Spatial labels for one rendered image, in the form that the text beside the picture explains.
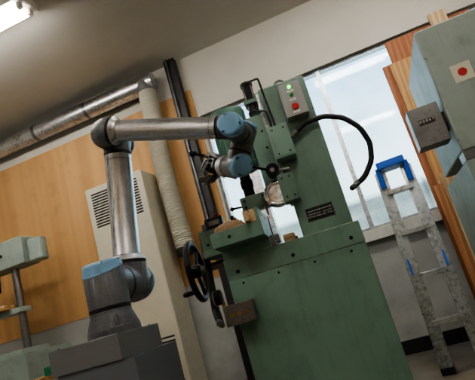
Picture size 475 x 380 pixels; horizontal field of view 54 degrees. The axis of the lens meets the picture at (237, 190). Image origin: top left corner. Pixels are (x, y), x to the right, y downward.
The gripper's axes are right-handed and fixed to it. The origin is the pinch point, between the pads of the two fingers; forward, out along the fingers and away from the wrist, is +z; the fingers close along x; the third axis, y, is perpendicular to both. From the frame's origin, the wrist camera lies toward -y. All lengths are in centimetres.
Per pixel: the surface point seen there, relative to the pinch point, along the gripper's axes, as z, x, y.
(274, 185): -21.3, -0.2, -23.1
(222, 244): -31.1, 30.9, -2.4
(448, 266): -30, 7, -134
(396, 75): 44, -118, -132
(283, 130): -24.4, -23.6, -18.0
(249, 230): -36.5, 22.6, -8.8
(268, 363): -40, 69, -32
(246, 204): -6.4, 10.0, -21.0
